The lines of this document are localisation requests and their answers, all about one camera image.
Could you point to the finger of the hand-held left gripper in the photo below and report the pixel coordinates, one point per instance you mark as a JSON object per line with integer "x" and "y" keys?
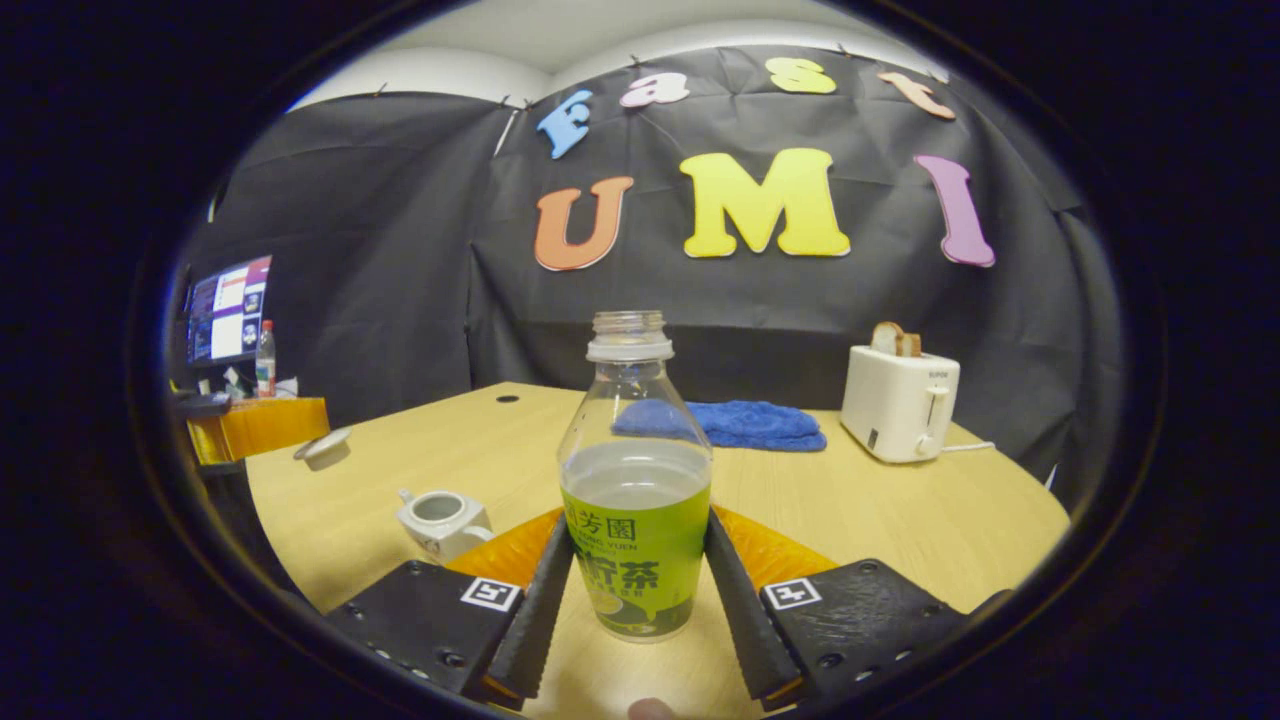
{"x": 260, "y": 430}

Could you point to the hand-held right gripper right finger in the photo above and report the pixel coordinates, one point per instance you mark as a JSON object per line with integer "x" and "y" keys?
{"x": 742, "y": 610}

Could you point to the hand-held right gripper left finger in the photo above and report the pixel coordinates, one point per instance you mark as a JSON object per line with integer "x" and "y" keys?
{"x": 538, "y": 610}

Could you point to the white teacup lid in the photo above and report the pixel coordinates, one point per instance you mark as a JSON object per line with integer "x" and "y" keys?
{"x": 325, "y": 450}

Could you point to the green label water bottle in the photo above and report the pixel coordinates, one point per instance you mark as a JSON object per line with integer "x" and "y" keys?
{"x": 635, "y": 540}

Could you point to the red cap plastic bottle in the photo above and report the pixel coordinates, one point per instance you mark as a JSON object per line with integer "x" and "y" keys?
{"x": 265, "y": 365}

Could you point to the computer monitor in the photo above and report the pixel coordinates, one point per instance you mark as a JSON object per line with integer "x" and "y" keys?
{"x": 230, "y": 310}

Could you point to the blue towel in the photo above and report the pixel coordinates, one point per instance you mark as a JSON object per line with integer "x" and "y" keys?
{"x": 760, "y": 425}

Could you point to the black backdrop cloth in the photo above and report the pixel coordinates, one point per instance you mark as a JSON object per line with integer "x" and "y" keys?
{"x": 400, "y": 250}

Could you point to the white toaster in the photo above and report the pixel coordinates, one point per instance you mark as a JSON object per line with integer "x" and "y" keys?
{"x": 895, "y": 410}

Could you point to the bread slice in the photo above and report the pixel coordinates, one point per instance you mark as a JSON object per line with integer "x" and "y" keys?
{"x": 893, "y": 340}

